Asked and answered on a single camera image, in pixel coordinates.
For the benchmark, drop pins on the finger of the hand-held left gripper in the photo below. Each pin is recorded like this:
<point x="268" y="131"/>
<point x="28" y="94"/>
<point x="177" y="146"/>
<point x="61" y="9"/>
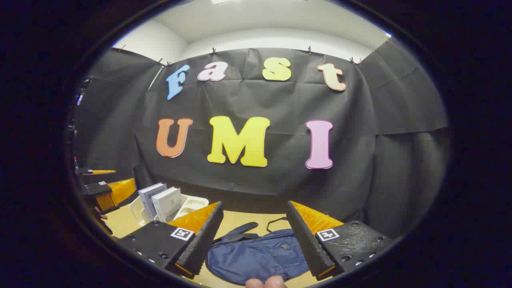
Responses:
<point x="96" y="188"/>
<point x="86" y="171"/>

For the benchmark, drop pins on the blue schoolbag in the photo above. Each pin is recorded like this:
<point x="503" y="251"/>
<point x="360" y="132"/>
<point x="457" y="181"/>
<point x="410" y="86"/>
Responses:
<point x="256" y="258"/>

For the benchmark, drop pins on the white bookshelf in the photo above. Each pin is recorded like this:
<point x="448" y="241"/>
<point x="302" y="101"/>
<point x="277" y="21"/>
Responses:
<point x="194" y="204"/>

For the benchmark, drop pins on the grey cover book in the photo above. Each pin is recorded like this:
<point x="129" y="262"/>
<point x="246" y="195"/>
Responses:
<point x="148" y="196"/>

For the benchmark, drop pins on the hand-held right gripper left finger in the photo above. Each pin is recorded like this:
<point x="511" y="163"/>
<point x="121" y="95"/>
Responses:
<point x="202" y="240"/>

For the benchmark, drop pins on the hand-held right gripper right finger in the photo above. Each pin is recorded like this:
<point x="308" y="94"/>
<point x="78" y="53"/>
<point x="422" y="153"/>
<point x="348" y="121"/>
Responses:
<point x="306" y="240"/>

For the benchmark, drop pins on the black backdrop cloth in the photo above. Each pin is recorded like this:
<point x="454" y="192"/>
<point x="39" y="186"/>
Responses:
<point x="280" y="188"/>

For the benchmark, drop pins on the white cover book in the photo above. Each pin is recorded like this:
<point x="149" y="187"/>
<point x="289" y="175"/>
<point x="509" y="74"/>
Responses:
<point x="168" y="202"/>

